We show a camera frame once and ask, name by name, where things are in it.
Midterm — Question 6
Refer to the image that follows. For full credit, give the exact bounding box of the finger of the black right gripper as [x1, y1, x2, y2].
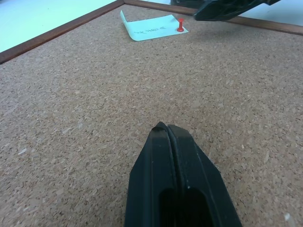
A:
[193, 0, 283, 22]

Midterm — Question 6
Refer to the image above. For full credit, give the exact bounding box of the dark tray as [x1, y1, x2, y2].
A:
[170, 0, 206, 6]

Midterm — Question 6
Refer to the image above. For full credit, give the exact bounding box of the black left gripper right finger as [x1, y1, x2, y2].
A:
[167, 124, 243, 227]

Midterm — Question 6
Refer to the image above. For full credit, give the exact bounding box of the cork board with wooden frame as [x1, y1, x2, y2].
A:
[0, 0, 303, 227]

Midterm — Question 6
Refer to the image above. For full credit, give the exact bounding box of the green paper note with writing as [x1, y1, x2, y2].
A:
[120, 9, 189, 42]

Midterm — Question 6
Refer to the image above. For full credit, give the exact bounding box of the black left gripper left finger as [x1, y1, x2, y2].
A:
[124, 121, 184, 227]

